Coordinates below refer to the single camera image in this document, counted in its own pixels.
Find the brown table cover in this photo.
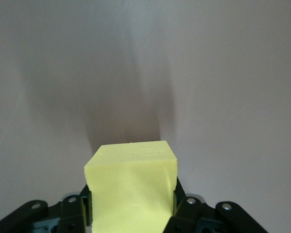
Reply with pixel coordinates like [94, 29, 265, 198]
[0, 0, 291, 233]

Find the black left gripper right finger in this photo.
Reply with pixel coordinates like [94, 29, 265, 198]
[163, 178, 202, 233]

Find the yellow foam cube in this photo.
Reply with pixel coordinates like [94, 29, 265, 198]
[83, 140, 179, 233]

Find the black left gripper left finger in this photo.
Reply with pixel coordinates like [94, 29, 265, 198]
[58, 185, 94, 233]

